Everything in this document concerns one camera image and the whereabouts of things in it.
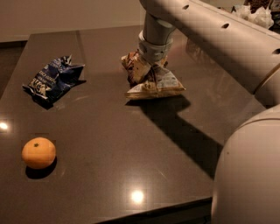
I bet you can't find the brown chip bag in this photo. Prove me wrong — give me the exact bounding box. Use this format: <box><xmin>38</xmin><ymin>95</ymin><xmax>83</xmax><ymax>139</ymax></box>
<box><xmin>121</xmin><ymin>52</ymin><xmax>185</xmax><ymax>100</ymax></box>

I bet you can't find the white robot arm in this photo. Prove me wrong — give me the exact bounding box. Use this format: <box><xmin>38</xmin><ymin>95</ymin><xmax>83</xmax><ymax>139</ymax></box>
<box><xmin>139</xmin><ymin>0</ymin><xmax>280</xmax><ymax>224</ymax></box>

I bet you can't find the orange mandarin fruit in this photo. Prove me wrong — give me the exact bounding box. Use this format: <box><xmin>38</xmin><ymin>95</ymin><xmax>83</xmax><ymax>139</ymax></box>
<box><xmin>21</xmin><ymin>137</ymin><xmax>56</xmax><ymax>169</ymax></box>

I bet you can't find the dark snack bag background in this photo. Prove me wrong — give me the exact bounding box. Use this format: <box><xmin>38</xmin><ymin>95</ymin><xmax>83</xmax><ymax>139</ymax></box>
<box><xmin>244</xmin><ymin>0</ymin><xmax>270</xmax><ymax>13</ymax></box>

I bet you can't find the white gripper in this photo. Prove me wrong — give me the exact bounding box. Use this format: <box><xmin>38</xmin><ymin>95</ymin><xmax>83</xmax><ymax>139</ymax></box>
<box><xmin>138</xmin><ymin>31</ymin><xmax>173</xmax><ymax>65</ymax></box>

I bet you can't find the blue chip bag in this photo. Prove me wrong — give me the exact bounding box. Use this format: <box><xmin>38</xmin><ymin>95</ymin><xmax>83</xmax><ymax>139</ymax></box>
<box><xmin>23</xmin><ymin>56</ymin><xmax>84</xmax><ymax>107</ymax></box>

